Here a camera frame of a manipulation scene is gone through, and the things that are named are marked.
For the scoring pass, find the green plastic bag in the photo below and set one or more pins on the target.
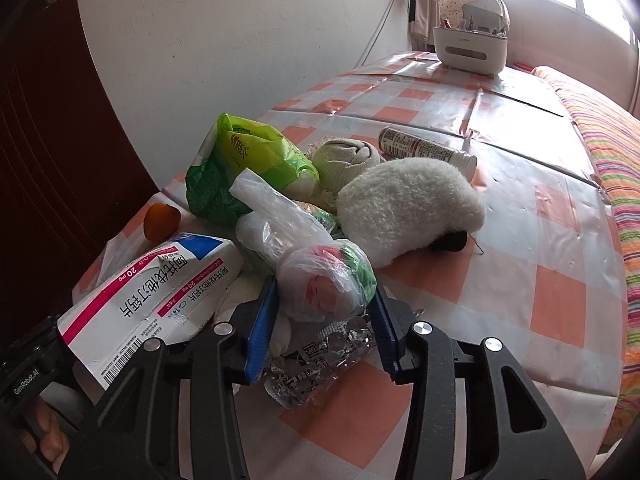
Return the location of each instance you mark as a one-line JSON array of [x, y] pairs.
[[240, 170]]

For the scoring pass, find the white hanging garment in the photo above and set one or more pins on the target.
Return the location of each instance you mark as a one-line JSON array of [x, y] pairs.
[[424, 0]]

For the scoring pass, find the white fluffy plush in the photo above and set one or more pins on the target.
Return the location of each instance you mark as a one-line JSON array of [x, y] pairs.
[[410, 210]]

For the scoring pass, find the white desktop organizer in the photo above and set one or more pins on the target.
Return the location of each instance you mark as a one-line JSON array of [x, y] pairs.
[[470, 50]]

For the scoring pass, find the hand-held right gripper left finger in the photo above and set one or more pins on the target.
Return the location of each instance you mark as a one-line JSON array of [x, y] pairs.
[[257, 332]]

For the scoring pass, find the white bottle with red label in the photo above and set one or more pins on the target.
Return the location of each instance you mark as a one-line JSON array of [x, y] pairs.
[[425, 147]]

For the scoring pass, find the orange fruit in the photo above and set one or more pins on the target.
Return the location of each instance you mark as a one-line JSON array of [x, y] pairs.
[[161, 221]]

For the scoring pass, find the striped bed sheet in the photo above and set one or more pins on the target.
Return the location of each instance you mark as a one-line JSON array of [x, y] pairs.
[[615, 150]]

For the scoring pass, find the person's left hand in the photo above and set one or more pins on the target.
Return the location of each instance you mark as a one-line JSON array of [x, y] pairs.
[[50, 435]]

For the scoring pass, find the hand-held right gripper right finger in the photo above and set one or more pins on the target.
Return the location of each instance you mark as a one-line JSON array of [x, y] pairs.
[[386, 335]]

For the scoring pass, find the clear plastic bag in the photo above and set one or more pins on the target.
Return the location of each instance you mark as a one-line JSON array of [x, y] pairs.
[[320, 280]]

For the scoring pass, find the silver blister pack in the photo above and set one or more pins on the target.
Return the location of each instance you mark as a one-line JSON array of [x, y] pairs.
[[320, 365]]

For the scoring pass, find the rolled pale green sock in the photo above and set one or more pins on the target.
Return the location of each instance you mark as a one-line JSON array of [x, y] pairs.
[[345, 165]]

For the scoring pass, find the dark wooden door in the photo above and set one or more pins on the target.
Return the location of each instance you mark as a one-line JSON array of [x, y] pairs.
[[50, 135]]

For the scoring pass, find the white pink medicine box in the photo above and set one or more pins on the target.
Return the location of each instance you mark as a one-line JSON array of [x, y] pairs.
[[150, 310]]

